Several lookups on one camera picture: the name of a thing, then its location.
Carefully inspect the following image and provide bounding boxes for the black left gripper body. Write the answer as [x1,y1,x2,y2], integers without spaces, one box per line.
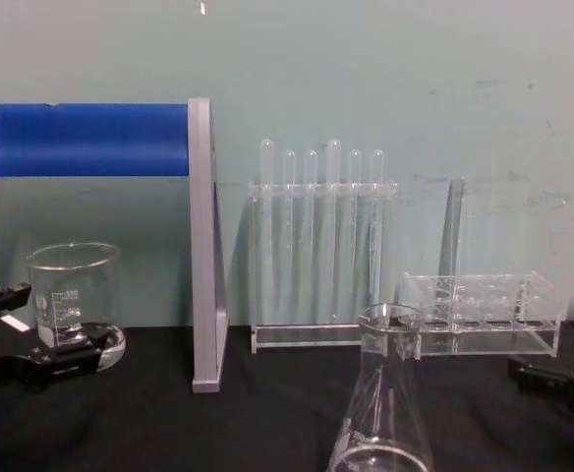
[0,292,47,394]

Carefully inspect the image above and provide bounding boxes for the low clear acrylic tube rack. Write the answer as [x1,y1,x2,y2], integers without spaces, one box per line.
[398,268,563,358]

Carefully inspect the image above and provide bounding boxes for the clear glass beaker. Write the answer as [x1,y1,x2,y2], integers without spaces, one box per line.
[25,241,128,373]

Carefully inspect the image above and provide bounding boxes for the clear glass conical flask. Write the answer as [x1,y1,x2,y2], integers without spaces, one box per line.
[329,303,435,472]

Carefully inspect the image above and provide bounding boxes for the grey acrylic upright panel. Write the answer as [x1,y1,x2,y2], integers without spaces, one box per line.
[437,178,466,298]

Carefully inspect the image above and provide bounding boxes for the blue and grey pipette stand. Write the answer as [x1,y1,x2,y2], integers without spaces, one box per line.
[0,96,230,395]

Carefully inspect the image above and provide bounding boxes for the black table cloth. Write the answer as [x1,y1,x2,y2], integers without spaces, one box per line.
[0,322,574,472]

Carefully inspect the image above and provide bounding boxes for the tall clear acrylic tube rack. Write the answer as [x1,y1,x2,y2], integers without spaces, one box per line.
[247,179,402,356]

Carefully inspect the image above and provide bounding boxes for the clear test tube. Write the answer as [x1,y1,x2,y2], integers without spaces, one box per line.
[369,148,385,326]
[326,139,344,326]
[259,138,275,326]
[347,148,363,326]

